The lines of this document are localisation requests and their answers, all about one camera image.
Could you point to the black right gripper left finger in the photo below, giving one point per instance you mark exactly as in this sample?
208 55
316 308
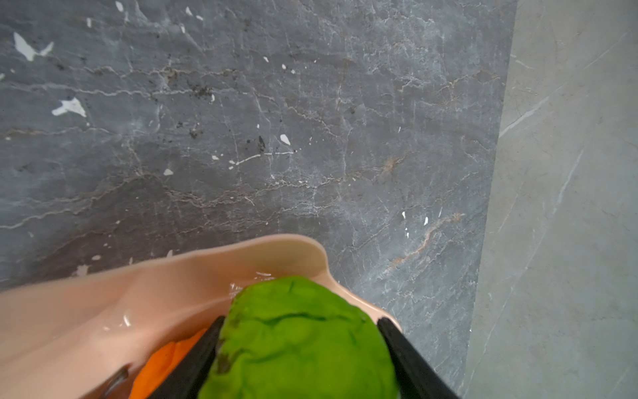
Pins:
185 381

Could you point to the pink wavy plastic plate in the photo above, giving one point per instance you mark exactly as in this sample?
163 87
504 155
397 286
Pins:
67 338

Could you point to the green fake fruit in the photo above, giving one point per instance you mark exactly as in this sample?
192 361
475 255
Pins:
293 338

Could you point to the orange fake fruit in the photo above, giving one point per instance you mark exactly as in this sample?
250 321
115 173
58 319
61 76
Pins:
161 364

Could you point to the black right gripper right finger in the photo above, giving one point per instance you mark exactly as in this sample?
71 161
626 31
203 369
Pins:
417 379

